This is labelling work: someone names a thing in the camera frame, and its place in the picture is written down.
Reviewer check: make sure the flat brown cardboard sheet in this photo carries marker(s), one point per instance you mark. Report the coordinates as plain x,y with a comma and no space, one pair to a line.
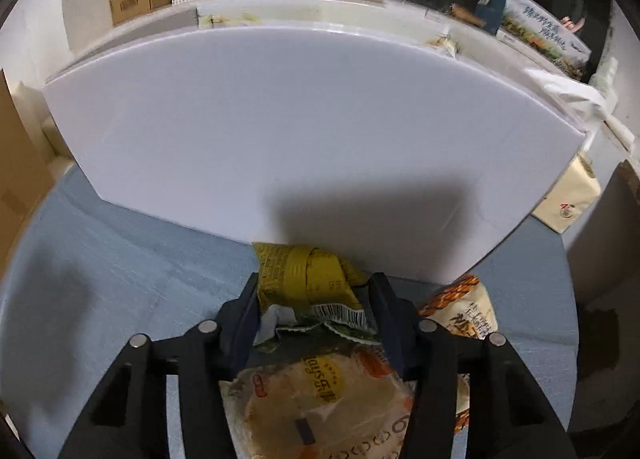
20,164

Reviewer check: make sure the yellow tissue pack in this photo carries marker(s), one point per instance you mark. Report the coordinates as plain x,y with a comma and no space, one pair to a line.
570,199

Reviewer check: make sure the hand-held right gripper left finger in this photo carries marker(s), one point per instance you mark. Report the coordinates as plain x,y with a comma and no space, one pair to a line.
247,311

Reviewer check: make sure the brown wooden cabinet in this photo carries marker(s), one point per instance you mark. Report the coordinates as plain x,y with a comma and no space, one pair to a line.
610,264

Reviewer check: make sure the black and yellow snack bag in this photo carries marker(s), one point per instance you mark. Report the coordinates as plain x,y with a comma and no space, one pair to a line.
300,274

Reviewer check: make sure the landscape print tissue box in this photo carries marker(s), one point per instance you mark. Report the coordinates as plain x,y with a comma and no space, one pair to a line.
545,34

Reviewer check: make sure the white snack packet black lettering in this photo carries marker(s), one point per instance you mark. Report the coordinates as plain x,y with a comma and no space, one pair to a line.
467,311

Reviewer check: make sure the white cardboard box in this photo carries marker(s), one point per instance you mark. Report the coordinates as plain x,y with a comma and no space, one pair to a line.
300,139

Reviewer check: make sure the yellow chips bag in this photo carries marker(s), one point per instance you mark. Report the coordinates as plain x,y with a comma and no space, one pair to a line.
320,389

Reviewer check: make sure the white plastic bag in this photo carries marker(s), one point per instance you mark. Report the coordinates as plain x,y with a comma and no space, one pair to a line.
570,91

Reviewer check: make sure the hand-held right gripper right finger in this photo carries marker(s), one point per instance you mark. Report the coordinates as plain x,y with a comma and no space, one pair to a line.
389,321

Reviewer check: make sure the brown flat object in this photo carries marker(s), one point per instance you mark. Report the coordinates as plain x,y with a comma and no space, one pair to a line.
465,14

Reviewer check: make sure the dark blue box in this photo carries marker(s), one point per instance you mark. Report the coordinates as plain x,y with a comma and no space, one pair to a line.
491,9

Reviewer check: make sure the pink hair clip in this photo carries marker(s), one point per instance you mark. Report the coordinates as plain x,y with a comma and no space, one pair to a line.
574,24

